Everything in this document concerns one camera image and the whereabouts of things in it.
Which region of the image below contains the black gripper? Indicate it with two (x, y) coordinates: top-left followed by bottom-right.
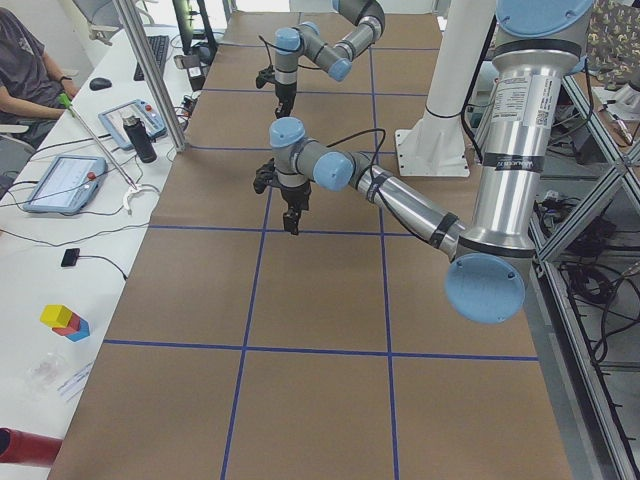
(274, 82), (297, 119)
(279, 183), (312, 236)

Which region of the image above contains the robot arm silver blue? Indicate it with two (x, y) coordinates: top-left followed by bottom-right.
(253, 1), (593, 324)
(256, 0), (385, 118)

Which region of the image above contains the black monitor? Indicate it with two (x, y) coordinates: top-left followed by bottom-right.
(172, 0), (218, 64)

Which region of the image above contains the black keyboard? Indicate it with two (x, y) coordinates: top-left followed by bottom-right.
(133, 35), (170, 81)

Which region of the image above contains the black water bottle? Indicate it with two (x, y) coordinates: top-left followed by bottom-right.
(123, 115), (157, 163)

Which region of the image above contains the far teach pendant tablet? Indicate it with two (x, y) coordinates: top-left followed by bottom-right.
(98, 99), (166, 151)

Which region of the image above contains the teach pendant tablet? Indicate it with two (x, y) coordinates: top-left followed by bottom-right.
(23, 155), (107, 214)
(98, 99), (166, 151)

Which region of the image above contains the black computer mouse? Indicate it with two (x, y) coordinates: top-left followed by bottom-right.
(89, 77), (112, 91)

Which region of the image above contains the small black square device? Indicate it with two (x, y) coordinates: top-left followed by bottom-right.
(60, 248), (80, 268)

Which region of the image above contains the near teach pendant tablet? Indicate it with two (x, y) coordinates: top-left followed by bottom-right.
(23, 155), (107, 214)

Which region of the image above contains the blue wooden block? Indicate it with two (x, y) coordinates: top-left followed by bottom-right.
(65, 317), (90, 342)

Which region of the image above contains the red wooden block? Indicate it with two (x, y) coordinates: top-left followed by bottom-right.
(52, 314), (82, 337)

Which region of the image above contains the yellow wooden block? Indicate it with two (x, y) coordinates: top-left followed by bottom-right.
(40, 304), (73, 328)

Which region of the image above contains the seated person grey shirt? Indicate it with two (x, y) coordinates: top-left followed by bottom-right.
(1, 8), (79, 148)

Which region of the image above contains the clear plastic bag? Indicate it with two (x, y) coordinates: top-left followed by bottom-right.
(25, 352), (69, 401)

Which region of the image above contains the red cylinder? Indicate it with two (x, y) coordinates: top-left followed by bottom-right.
(1, 427), (63, 468)

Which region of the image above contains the black camera cable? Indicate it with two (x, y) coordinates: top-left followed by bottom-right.
(257, 34), (281, 74)
(324, 127), (387, 166)

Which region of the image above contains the aluminium frame post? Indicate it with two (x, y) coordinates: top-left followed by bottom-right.
(113, 0), (187, 153)

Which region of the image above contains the grabber stick green handle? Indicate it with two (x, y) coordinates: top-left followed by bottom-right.
(58, 93), (160, 214)

